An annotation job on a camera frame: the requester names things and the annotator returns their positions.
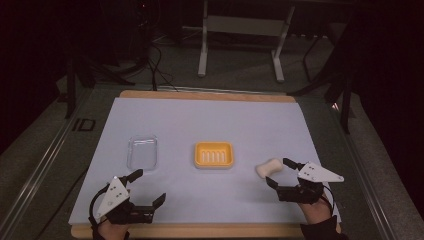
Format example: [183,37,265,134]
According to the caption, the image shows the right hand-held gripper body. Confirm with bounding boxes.
[276,161,345,205]

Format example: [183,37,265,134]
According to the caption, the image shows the white metal stand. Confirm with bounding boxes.
[197,0,297,84]

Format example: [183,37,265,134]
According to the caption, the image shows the black tripod stand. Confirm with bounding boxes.
[56,54,136,120]
[288,31,356,135]

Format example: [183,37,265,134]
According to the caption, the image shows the wooden table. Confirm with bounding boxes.
[69,89,344,240]

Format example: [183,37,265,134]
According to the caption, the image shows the metal floor rail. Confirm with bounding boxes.
[0,87,94,240]
[329,106,399,240]

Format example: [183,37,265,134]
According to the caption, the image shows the black floor cables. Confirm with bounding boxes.
[134,0,179,92]

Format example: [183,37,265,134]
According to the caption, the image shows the person's left hand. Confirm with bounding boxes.
[98,219,130,240]

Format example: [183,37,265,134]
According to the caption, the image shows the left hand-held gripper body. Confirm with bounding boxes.
[95,176,158,225]

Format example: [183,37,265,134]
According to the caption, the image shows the clear plastic tray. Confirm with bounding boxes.
[126,134,159,172]

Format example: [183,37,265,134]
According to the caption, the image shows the person's right hand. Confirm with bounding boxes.
[298,195,335,226]

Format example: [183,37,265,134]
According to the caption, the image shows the light blue table mat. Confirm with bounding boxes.
[67,96,342,227]

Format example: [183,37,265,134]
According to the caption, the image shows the yellow soap dish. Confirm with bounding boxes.
[193,141,235,170]

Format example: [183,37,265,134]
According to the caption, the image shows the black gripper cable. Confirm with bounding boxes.
[87,184,112,232]
[320,184,336,215]

